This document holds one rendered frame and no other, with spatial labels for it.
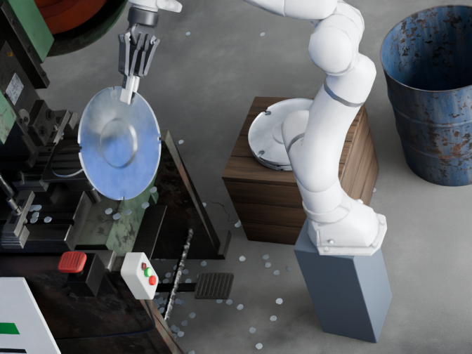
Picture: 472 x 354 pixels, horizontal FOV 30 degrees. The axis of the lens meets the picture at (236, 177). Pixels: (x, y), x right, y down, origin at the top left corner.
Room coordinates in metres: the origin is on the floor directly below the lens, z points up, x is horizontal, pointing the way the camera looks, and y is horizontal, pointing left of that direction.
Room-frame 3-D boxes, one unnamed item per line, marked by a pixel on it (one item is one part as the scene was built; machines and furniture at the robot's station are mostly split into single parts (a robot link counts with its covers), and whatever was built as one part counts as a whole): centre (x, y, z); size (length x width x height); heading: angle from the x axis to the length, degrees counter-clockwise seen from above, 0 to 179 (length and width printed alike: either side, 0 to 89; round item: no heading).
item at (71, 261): (1.56, 0.47, 0.72); 0.07 x 0.06 x 0.08; 63
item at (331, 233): (1.56, -0.23, 0.52); 0.22 x 0.19 x 0.14; 52
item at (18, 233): (1.81, 0.60, 0.76); 0.17 x 0.06 x 0.10; 153
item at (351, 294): (1.58, -0.20, 0.23); 0.18 x 0.18 x 0.45; 52
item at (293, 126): (1.62, -0.20, 0.71); 0.18 x 0.11 x 0.25; 176
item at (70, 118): (2.11, 0.45, 0.76); 0.17 x 0.06 x 0.10; 153
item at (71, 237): (1.96, 0.53, 0.68); 0.45 x 0.30 x 0.06; 153
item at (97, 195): (1.88, 0.37, 0.72); 0.25 x 0.14 x 0.14; 63
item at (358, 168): (2.09, -0.23, 0.18); 0.40 x 0.38 x 0.35; 55
